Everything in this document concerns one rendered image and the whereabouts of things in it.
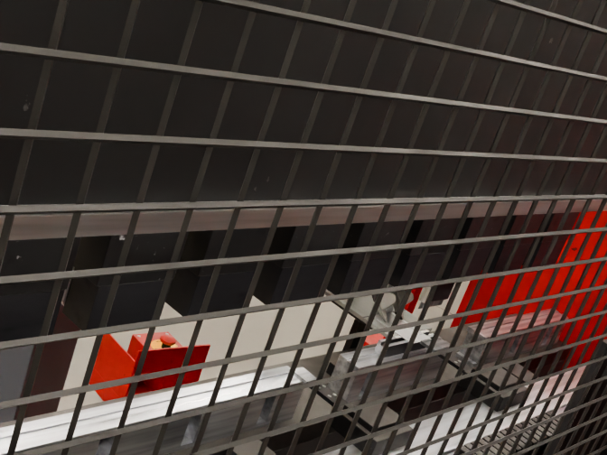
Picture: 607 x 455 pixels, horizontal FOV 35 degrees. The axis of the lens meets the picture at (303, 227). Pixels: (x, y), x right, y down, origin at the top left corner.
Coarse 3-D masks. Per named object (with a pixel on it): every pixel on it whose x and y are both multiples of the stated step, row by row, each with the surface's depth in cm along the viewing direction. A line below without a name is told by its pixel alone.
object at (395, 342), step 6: (432, 336) 230; (378, 342) 218; (384, 342) 218; (390, 342) 221; (396, 342) 219; (402, 342) 221; (378, 348) 218; (390, 348) 217; (396, 348) 219; (402, 348) 222; (414, 348) 226; (420, 348) 228; (390, 354) 219; (396, 354) 221
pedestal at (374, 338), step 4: (420, 288) 425; (412, 292) 423; (416, 292) 424; (420, 292) 427; (416, 296) 426; (416, 300) 427; (408, 304) 425; (412, 304) 426; (408, 308) 426; (412, 308) 428; (412, 312) 430; (368, 336) 439; (372, 336) 440; (376, 336) 442; (380, 336) 443; (368, 340) 434; (372, 340) 436; (376, 340) 437; (364, 344) 433; (368, 344) 431
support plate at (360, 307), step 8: (368, 296) 240; (344, 304) 230; (352, 304) 232; (360, 304) 233; (368, 304) 235; (352, 312) 229; (360, 312) 229; (368, 312) 230; (408, 312) 239; (376, 320) 227; (408, 320) 234; (416, 320) 236; (376, 328) 224; (424, 328) 233; (432, 328) 235; (384, 336) 223
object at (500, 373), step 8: (424, 344) 224; (448, 360) 219; (456, 360) 220; (456, 368) 218; (464, 368) 218; (472, 368) 212; (480, 376) 211; (488, 376) 210; (496, 376) 212; (504, 376) 213; (512, 376) 215; (464, 384) 212; (480, 384) 209; (496, 384) 208; (512, 384) 211; (472, 392) 210; (480, 392) 209; (488, 392) 208; (520, 392) 212; (488, 400) 208; (504, 400) 207; (520, 400) 214; (496, 408) 207
